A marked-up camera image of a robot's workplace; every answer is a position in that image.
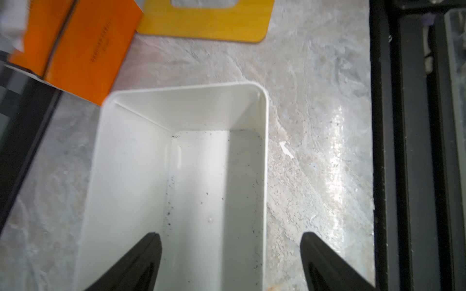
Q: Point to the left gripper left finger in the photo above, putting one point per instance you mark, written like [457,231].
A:
[137,270]

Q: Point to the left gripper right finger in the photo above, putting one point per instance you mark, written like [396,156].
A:
[325,270]

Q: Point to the white tissue box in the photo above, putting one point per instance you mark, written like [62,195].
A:
[190,164]

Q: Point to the orange tissue pack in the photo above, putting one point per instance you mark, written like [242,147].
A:
[77,46]

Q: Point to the yellow bamboo lid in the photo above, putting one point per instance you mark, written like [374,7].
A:
[247,21]

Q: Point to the black chessboard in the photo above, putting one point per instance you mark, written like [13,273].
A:
[27,107]

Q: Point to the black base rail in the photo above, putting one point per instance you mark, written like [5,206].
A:
[418,96]

